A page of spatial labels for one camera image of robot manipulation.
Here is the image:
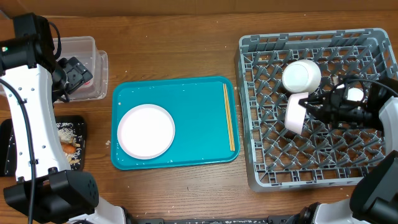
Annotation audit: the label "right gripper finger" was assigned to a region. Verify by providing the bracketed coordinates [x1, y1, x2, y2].
[298, 95, 330, 108]
[305, 105, 328, 121]

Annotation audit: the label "small white cup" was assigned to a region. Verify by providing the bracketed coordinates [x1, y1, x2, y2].
[337, 85, 364, 102]

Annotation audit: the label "small white bowl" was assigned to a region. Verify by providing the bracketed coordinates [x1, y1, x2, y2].
[284, 92, 308, 135]

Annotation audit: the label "white saucer plate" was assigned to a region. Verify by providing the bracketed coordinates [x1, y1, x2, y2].
[282, 59, 322, 94]

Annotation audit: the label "rice and peanut scraps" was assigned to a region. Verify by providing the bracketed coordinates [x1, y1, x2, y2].
[6, 122, 85, 166]

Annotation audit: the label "orange carrot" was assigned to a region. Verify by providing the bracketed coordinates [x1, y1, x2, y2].
[61, 142, 76, 154]

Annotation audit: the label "wooden chopstick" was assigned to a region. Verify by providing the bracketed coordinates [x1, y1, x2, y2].
[222, 83, 234, 152]
[224, 83, 236, 152]

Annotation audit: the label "large white plate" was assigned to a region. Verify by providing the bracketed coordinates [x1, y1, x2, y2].
[117, 104, 175, 160]

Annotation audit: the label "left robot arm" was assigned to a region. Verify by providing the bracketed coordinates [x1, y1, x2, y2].
[1, 13, 132, 223]

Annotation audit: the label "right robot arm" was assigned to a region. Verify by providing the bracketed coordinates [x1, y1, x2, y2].
[285, 75, 397, 224]

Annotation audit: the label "grey dishwasher rack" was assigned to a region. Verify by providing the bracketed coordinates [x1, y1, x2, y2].
[236, 28, 397, 192]

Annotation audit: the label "clear plastic bin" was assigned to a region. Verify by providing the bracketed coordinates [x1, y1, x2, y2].
[0, 35, 109, 103]

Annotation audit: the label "black rectangular tray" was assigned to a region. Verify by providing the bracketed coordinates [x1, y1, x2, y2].
[1, 115, 87, 177]

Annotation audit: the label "teal serving tray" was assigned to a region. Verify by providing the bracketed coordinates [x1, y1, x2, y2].
[110, 76, 240, 170]

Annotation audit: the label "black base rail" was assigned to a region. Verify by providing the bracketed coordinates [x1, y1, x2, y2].
[132, 214, 299, 224]

